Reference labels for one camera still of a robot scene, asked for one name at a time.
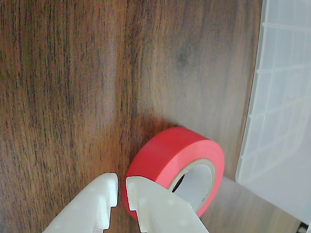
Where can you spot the clear plastic storage box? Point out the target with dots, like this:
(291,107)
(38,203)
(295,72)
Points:
(279,121)

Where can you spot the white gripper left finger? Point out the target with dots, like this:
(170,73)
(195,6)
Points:
(92,201)

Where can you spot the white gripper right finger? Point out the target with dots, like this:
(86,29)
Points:
(162,208)

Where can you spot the red tape roll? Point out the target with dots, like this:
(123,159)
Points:
(170,150)

